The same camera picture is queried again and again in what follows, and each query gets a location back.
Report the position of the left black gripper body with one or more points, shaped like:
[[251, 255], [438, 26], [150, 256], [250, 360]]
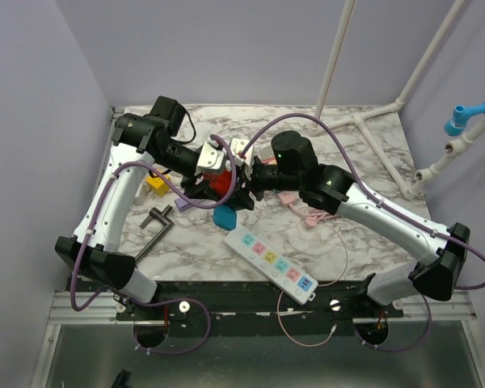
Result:
[[178, 158]]

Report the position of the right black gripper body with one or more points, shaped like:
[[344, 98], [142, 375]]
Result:
[[273, 179]]

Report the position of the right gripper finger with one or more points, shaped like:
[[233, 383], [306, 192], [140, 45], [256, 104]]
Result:
[[241, 200], [248, 168]]

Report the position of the red cube socket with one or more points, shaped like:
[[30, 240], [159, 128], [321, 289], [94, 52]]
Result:
[[220, 184]]

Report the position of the blue cube socket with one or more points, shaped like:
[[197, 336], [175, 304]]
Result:
[[225, 217]]

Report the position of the yellow cube socket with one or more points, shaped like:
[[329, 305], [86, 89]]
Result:
[[157, 186]]

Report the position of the pink round plug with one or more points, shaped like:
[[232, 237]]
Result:
[[311, 221]]

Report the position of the white power strip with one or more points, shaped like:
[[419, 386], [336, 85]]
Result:
[[283, 273]]

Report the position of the white tiger cube adapter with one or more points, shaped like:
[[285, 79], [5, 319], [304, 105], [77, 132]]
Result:
[[140, 196]]

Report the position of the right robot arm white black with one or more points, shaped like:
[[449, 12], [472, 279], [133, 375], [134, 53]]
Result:
[[438, 251]]

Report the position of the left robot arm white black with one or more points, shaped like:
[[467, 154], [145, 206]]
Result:
[[138, 143]]

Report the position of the purple usb power strip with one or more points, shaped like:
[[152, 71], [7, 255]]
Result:
[[182, 205]]

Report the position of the pink flat adapter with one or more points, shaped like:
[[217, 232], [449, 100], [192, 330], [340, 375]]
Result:
[[286, 198]]

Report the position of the blue pipe fitting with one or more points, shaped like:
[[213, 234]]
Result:
[[460, 117]]

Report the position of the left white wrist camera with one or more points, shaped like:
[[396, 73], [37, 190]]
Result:
[[211, 160]]

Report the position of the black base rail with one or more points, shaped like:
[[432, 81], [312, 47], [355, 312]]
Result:
[[257, 308]]

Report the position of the aluminium extrusion rail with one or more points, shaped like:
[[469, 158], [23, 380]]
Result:
[[103, 310]]

